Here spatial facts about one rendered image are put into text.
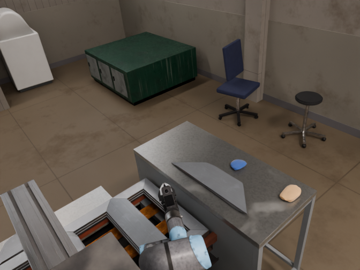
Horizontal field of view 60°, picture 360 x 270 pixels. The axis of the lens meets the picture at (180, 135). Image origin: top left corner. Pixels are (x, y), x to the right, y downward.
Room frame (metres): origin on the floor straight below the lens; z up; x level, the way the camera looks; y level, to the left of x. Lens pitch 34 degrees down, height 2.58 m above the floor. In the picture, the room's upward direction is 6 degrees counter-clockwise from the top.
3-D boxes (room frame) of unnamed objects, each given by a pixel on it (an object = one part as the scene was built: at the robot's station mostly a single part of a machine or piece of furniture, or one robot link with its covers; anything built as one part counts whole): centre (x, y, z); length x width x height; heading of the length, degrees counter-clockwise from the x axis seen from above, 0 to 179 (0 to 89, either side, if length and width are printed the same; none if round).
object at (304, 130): (3.49, -1.68, 0.30); 0.57 x 0.55 x 0.61; 108
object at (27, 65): (6.36, 3.01, 0.76); 0.77 x 0.69 x 1.52; 125
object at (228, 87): (4.18, -0.92, 0.54); 0.63 x 0.60 x 1.09; 28
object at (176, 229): (0.92, 0.06, 1.43); 0.11 x 0.08 x 0.09; 9
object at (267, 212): (1.78, -0.23, 1.03); 1.30 x 0.60 x 0.04; 37
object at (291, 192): (1.42, -0.68, 1.07); 0.16 x 0.10 x 0.04; 126
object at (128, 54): (5.91, 0.63, 0.33); 1.68 x 1.52 x 0.66; 35
